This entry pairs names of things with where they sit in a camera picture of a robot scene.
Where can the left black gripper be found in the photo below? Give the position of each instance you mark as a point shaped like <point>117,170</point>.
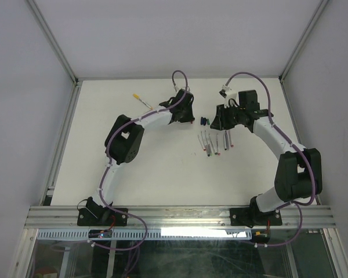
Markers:
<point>190,117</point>

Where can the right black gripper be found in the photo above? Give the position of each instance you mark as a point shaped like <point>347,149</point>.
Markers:
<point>220,122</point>

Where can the grey purple pen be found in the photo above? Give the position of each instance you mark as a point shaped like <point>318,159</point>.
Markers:
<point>226,141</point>

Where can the pink capped marker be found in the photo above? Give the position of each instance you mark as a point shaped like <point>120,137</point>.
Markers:
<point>230,139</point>

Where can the red capped pen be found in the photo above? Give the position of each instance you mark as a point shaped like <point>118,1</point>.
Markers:
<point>201,143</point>

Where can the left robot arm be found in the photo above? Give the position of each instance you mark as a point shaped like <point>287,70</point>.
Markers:
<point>122,146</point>

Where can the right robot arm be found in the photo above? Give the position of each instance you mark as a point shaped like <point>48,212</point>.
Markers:
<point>299,170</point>

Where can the yellow capped marker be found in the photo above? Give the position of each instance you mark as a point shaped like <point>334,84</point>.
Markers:
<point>142,101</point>

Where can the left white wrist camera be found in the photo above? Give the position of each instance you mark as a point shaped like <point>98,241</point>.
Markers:
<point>177,89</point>

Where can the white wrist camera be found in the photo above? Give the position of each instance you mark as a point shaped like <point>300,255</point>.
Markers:
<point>177,89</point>
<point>229,94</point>

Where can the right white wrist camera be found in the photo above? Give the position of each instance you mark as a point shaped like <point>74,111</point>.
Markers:
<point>229,94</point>

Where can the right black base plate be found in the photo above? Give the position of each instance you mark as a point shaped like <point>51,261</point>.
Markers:
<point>245,216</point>

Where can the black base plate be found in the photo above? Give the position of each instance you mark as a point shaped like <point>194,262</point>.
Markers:
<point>103,217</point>
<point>245,216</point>

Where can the aluminium front rail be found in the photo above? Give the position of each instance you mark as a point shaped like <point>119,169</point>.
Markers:
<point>311,217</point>

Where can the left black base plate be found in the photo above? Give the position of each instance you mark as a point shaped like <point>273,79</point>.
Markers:
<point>103,217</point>

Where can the slotted grey cable duct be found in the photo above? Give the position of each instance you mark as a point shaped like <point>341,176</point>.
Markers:
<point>168,233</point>

